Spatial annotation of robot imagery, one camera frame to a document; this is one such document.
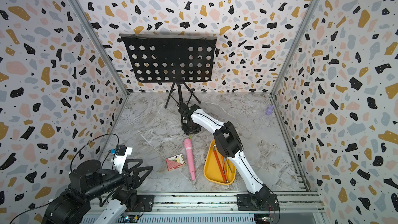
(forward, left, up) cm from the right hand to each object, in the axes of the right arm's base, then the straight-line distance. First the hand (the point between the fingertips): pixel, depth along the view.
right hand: (189, 133), depth 98 cm
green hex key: (-2, -1, -1) cm, 2 cm away
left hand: (-29, +10, +25) cm, 40 cm away
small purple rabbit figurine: (+19, -54, +3) cm, 57 cm away
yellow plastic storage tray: (-23, -15, -1) cm, 27 cm away
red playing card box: (-19, +6, +1) cm, 19 cm away
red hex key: (-16, -18, -1) cm, 24 cm away
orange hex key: (-21, -22, 0) cm, 31 cm away
